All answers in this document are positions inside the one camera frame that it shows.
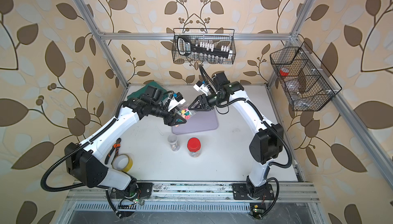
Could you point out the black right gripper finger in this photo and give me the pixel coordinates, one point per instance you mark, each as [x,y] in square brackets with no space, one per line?
[200,102]
[201,108]

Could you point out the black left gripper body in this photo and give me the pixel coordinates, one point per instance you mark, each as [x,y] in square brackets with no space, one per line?
[157,110]

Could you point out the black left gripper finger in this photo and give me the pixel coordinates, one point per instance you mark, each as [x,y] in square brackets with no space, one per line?
[170,121]
[180,119]

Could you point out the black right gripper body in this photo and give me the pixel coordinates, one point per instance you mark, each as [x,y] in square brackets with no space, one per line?
[215,99]

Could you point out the clear jar of star candies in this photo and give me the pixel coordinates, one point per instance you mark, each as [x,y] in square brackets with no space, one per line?
[184,111]

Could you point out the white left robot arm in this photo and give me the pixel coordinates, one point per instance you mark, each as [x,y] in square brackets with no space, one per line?
[83,160]

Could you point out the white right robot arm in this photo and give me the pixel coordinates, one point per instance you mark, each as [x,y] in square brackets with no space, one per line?
[267,147]

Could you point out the open clear jar of candies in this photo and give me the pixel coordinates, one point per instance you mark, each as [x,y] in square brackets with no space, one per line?
[174,143]

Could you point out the red lidded clear jar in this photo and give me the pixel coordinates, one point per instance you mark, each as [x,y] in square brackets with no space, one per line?
[194,147]

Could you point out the red lidded jar in basket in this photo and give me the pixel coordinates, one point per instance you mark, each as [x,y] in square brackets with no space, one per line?
[284,72]

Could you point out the lilac plastic tray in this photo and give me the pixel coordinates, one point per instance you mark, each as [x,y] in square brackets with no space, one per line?
[200,122]

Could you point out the green plastic block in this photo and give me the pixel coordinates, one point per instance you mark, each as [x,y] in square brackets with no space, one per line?
[136,91]

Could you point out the orange black pliers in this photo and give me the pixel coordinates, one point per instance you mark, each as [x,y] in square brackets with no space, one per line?
[114,150]

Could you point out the black socket set holder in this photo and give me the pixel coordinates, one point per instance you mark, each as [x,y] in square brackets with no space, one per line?
[196,47]

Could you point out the yellow tape roll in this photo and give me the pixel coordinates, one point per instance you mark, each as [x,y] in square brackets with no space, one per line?
[122,162]

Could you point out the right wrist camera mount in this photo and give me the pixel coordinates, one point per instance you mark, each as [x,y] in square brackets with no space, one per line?
[207,84]

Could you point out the black wire basket back wall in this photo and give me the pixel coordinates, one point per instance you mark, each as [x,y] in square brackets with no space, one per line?
[215,34]

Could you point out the black wire basket wall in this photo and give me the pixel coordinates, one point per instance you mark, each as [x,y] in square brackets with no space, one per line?
[215,34]
[310,85]

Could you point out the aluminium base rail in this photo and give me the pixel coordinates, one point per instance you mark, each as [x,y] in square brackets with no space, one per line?
[230,197]

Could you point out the black wire basket right wall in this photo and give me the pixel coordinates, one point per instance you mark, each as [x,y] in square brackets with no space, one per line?
[310,85]

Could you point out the aluminium frame post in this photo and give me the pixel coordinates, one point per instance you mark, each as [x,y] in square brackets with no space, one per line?
[292,39]

